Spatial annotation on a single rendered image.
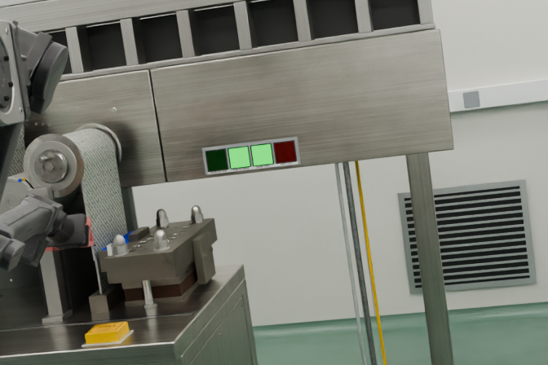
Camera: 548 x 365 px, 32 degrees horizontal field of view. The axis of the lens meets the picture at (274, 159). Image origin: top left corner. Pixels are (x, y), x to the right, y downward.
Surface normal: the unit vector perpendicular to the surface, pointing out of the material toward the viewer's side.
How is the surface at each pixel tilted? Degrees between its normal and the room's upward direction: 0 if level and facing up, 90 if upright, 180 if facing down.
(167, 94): 90
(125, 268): 90
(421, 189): 90
